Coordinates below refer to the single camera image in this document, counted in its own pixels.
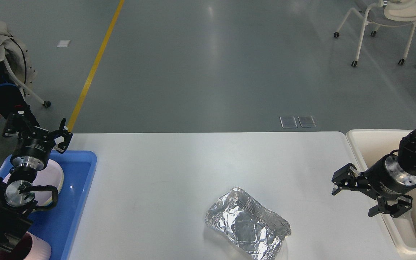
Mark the pink plate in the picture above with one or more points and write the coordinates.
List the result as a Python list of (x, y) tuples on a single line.
[(52, 175)]

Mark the white plastic bin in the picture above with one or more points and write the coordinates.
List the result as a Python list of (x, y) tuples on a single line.
[(368, 146)]

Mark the beige jacket on chair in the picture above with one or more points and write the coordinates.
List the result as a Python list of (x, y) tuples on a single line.
[(17, 55)]

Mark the white chair on casters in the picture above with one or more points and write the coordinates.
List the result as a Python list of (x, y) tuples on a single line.
[(382, 13)]

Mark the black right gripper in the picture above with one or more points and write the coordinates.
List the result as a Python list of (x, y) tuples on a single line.
[(386, 177)]

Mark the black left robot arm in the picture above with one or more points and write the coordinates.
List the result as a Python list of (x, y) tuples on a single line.
[(14, 221)]

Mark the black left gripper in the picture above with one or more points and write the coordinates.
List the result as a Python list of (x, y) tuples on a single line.
[(32, 152)]

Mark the blue plastic tray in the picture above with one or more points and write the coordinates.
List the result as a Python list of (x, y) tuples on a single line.
[(58, 226)]

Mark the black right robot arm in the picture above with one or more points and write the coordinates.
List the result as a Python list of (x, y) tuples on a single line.
[(406, 156)]

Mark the foil tray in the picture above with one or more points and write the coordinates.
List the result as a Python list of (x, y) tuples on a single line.
[(248, 225)]

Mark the white chair with jacket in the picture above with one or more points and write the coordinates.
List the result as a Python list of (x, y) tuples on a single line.
[(26, 89)]

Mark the pink ribbed mug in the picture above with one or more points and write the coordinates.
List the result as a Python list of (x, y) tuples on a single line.
[(30, 247)]

